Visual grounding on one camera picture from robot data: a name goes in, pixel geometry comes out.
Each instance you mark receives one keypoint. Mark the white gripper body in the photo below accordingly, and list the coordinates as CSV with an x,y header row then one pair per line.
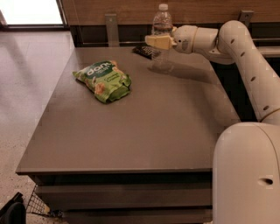
x,y
184,38

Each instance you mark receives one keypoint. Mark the clear plastic water bottle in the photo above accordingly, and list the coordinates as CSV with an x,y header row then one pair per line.
x,y
162,24

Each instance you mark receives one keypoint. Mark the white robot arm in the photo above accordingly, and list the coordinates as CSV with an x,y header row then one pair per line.
x,y
246,159

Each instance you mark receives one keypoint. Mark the black rxbar chocolate bar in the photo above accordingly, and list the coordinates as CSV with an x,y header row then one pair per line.
x,y
146,51

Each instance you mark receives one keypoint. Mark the green snack bag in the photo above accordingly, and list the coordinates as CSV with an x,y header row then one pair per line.
x,y
105,80

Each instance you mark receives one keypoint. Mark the grey drawer cabinet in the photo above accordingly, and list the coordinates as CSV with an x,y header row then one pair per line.
x,y
145,159

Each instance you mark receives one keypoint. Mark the black bag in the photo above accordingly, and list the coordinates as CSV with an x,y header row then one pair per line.
x,y
14,211

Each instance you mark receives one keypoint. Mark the metal rail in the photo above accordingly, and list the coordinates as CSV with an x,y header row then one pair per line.
x,y
257,42

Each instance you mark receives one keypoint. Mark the left metal bracket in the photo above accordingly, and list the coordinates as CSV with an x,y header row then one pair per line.
x,y
112,30

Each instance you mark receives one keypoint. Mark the metal bracket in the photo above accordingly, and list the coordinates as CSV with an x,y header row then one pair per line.
x,y
112,30
245,17

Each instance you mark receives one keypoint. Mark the right metal bracket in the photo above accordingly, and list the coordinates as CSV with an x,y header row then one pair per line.
x,y
245,17

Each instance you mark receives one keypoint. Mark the black wire basket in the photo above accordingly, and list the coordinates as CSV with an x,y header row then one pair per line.
x,y
37,206

